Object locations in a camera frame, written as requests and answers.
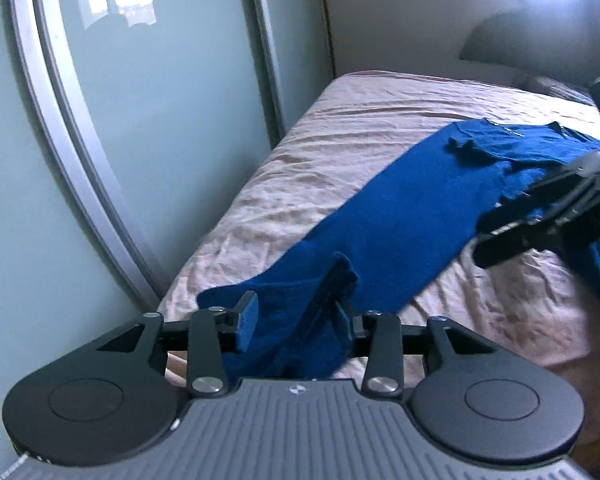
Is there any blue knit sweater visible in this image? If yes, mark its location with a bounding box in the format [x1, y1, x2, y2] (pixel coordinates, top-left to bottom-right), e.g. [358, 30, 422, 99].
[196, 119, 600, 381]

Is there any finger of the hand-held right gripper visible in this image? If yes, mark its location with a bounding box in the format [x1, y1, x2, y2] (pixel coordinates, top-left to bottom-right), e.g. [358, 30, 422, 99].
[472, 207, 598, 269]
[480, 150, 600, 236]

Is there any sliding glass wardrobe door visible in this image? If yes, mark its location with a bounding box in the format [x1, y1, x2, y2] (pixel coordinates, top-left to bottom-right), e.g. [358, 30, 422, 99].
[0, 0, 337, 456]

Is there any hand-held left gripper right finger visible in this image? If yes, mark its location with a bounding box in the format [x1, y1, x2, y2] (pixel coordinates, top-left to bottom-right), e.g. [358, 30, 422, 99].
[335, 304, 502, 399]

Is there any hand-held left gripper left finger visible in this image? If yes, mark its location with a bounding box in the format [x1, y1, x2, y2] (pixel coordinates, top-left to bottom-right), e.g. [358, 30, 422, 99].
[96, 290, 259, 399]

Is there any grey patterned pillow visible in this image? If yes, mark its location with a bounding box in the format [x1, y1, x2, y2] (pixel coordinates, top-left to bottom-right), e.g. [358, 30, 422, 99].
[522, 76, 598, 107]

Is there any bed with pink sheet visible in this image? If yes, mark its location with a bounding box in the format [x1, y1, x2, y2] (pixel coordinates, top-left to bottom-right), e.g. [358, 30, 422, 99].
[157, 71, 600, 386]

